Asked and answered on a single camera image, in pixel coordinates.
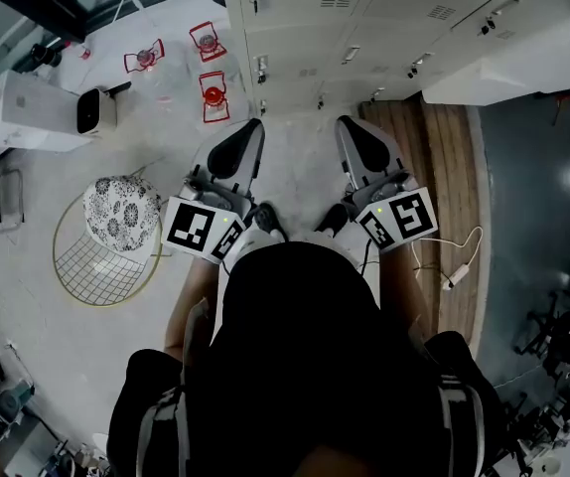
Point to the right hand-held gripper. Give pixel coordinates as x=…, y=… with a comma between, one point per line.
x=406, y=214

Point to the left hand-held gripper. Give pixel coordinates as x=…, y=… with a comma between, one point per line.
x=188, y=224

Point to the bank of grey locker doors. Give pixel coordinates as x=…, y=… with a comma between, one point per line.
x=344, y=33

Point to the person's left forearm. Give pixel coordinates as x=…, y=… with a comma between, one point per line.
x=185, y=311

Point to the person's right forearm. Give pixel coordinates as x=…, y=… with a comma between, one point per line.
x=409, y=291

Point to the person's left black shoe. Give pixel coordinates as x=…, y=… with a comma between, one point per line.
x=267, y=219

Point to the person's black shoe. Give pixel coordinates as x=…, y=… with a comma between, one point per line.
x=267, y=219
x=333, y=219

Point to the person's right black shoe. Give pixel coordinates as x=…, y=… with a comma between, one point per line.
x=333, y=219

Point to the wooden platform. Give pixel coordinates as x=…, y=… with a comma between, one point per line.
x=451, y=177

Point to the floral seat cushion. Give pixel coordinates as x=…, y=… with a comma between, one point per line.
x=118, y=211

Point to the small white cube speaker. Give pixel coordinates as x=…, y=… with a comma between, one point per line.
x=95, y=111

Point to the white cabinet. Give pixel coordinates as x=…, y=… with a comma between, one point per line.
x=523, y=67

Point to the clear bottle with red label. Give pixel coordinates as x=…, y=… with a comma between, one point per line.
x=82, y=50

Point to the person's black shirt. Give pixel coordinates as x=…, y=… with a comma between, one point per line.
x=305, y=365

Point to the large white box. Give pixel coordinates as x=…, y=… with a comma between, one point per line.
x=27, y=112

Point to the black equipment stands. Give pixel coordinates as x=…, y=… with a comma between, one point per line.
x=563, y=346

